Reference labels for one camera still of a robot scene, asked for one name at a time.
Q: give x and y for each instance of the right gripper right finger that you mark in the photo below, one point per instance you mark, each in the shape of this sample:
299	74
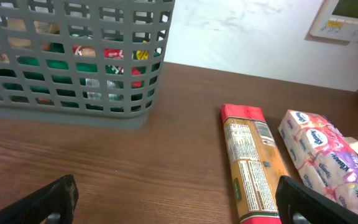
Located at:
296	203

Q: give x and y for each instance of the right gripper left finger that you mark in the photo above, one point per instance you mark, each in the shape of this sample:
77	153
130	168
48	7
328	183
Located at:
53	203

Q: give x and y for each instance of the Kleenex tissue multipack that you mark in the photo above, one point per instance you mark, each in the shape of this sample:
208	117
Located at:
324	160

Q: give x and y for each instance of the orange biscuit pack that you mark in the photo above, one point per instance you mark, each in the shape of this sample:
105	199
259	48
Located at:
255	161

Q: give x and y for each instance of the green Nescafe coffee bag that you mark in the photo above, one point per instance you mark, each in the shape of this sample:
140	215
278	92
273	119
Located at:
87	71

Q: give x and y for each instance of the beige brown cookie bag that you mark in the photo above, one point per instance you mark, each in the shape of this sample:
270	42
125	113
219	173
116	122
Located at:
18	35

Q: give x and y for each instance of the grey plastic basket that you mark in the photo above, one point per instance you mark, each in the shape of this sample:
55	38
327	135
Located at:
125	15

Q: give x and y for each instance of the white wall control panel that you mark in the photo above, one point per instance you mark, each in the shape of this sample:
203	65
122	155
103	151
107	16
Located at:
336	20

